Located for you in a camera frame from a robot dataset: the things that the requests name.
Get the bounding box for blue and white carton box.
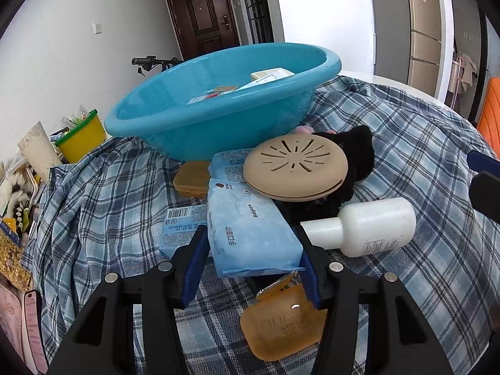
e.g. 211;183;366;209
234;77;276;93

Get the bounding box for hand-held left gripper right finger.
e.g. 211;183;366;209
299;227;456;375

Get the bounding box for small pink fluffy item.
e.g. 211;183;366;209
295;126;337;135

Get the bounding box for small orange plastic box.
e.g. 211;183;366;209
173;160;212;198

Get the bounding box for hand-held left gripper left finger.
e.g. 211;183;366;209
47;224;209;375

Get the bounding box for blue plaid cloth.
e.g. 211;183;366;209
21;74;500;375

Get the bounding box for pink phone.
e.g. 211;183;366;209
23;289;49;374

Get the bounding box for yellow plastic bucket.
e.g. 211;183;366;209
55;109;107;163

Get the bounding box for black fluffy item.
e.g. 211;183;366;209
273;125;376;225

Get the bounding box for clothes drying rack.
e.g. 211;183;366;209
447;39;479;110

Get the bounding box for white plastic bottle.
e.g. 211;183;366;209
300;197;417;258

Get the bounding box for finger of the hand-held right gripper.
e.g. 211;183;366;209
469;171;500;214
467;151;500;176

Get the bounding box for large orange soap box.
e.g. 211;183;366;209
239;271;333;362

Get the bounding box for orange chair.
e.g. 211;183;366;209
477;76;500;153

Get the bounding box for blue plastic basin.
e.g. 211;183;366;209
105;43;342;163

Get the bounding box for pink zip case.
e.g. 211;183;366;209
0;277;28;360

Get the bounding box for white and black plush toy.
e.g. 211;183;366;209
0;160;40;219

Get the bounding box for dark brown door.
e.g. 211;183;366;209
164;0;241;60

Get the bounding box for beige tall refrigerator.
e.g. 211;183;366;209
369;0;448;100

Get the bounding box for black scooter handlebar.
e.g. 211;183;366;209
131;57;188;76

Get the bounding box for blue wet wipes packet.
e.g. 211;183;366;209
159;204;208;259
208;149;256;182
206;178;306;279

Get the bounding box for black framed glass door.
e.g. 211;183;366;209
236;0;274;45

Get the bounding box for sachets in yellow bucket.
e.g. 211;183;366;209
60;104;92;130

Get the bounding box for beige round vented case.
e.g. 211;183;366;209
243;134;349;204

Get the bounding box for clear jar of cereal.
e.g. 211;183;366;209
0;219;34;292

